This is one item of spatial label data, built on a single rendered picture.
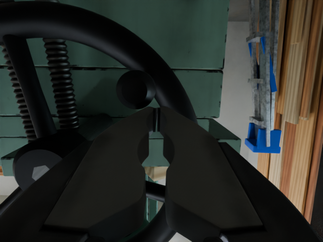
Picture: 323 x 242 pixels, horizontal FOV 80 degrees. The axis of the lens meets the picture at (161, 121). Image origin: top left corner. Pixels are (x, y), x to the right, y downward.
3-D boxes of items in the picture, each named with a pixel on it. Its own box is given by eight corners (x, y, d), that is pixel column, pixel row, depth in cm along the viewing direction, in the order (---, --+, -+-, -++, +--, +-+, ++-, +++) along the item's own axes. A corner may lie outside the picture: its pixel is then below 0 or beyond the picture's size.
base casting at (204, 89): (226, 69, 35) (222, 119, 37) (183, 74, 91) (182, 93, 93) (-30, 65, 34) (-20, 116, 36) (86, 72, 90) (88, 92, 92)
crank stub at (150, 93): (133, 120, 12) (103, 89, 11) (140, 106, 17) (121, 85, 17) (164, 92, 11) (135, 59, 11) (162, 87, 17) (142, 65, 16)
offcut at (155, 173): (144, 158, 43) (144, 172, 43) (154, 166, 39) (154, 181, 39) (159, 155, 45) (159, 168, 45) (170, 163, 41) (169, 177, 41)
